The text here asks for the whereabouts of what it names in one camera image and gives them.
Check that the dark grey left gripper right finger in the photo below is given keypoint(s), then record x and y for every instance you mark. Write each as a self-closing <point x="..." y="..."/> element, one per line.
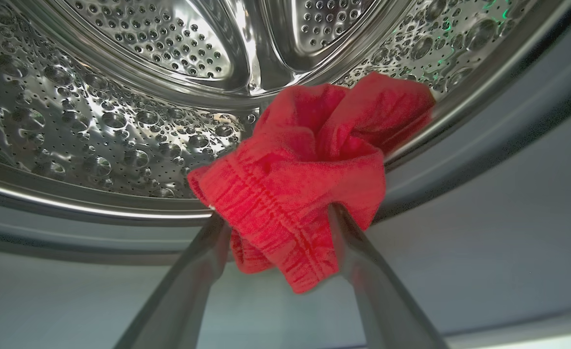
<point x="387" y="315"/>

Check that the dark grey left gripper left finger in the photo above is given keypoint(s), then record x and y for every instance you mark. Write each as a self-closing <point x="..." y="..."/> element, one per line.
<point x="179" y="310"/>

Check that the red garment with white trim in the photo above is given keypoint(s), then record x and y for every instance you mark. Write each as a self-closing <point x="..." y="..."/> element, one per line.
<point x="290" y="184"/>

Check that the grey rubber door gasket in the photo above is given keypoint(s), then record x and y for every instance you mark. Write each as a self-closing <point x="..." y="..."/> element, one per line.
<point x="508" y="218"/>

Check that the perforated steel washer drum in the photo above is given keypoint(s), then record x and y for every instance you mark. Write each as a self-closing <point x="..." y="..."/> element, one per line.
<point x="96" y="121"/>

